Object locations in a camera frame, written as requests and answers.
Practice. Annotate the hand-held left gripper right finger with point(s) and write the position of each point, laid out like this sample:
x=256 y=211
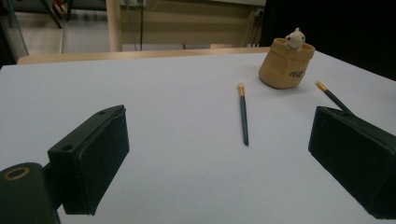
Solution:
x=355 y=152

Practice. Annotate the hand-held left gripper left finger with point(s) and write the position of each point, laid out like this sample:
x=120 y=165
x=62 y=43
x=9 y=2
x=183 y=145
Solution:
x=90 y=161

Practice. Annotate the dark blue pencil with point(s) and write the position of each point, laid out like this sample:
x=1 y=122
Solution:
x=333 y=98

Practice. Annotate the tan fabric pen holder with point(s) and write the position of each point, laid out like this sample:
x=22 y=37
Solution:
x=280 y=71

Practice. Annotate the wooden table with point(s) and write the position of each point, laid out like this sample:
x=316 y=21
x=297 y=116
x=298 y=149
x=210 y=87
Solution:
x=93 y=57

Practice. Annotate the white table board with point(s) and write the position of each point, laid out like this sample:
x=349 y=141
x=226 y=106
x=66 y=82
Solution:
x=186 y=93

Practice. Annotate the black curtain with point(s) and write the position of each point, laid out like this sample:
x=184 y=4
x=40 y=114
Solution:
x=342 y=28

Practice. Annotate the small white plush toy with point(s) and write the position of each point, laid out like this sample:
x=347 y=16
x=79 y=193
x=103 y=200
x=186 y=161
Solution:
x=295 y=39

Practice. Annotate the black metal stand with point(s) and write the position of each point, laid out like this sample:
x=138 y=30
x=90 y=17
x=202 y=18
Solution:
x=54 y=14

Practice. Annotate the light wooden desk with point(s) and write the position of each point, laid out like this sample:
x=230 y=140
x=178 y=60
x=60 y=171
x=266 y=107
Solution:
x=193 y=28

